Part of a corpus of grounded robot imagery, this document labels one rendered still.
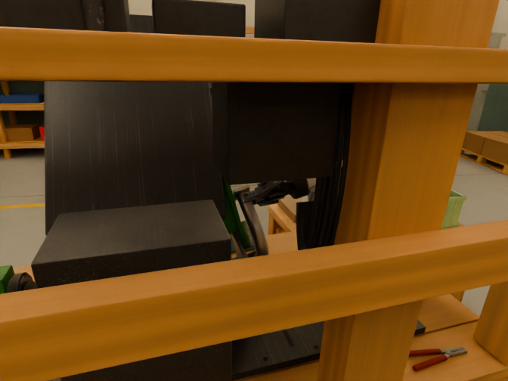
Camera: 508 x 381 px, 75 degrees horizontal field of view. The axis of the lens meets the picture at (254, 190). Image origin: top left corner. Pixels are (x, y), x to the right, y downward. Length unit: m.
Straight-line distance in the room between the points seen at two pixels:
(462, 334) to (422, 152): 0.64
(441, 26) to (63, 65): 0.42
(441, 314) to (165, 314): 0.84
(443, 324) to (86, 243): 0.89
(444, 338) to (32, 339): 0.89
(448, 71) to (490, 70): 0.06
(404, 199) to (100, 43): 0.43
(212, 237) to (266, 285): 0.18
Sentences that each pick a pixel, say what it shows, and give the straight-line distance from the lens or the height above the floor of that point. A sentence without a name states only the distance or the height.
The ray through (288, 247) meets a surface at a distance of 1.21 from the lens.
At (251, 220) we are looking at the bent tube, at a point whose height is 1.18.
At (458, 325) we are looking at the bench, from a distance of 1.10.
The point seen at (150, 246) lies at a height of 1.24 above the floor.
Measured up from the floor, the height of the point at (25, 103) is 0.84.
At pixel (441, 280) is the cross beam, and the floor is 1.22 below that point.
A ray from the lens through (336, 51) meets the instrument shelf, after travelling 0.37.
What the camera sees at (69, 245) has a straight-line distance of 0.61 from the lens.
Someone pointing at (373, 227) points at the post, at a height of 1.29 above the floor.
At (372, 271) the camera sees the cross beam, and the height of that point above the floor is 1.26.
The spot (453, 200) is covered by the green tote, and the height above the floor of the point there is 0.94.
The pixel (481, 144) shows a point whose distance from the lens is 6.73.
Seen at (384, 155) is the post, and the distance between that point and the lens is 0.48.
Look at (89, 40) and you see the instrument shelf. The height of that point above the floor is 1.53.
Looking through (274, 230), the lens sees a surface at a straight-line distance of 1.66.
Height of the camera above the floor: 1.52
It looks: 21 degrees down
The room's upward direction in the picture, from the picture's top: 1 degrees clockwise
